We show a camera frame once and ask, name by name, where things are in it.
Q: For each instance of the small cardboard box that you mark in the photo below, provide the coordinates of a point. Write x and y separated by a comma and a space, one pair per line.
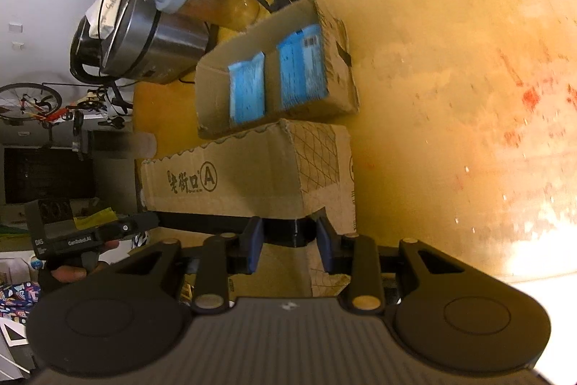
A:
212, 82

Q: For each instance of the cardboard box with black tape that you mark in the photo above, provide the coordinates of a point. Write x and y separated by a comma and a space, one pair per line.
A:
286, 171

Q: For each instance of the narrow blue wipes pack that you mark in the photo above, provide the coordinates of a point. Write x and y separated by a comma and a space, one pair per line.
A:
247, 90

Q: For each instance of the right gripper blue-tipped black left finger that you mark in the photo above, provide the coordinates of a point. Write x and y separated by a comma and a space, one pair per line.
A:
222, 256

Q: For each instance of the bicycle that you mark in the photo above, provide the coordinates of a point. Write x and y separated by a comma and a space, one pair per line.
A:
40, 103

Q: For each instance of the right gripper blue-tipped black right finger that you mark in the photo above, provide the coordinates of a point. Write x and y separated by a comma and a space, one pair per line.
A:
355, 256

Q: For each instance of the person's left hand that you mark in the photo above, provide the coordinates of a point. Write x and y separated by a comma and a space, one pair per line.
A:
68, 274

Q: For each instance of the blue wipes pack with barcode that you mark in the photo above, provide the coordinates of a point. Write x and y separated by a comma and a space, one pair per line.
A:
302, 67

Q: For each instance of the steel electric kettle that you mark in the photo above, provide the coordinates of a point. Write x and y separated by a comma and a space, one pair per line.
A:
131, 39

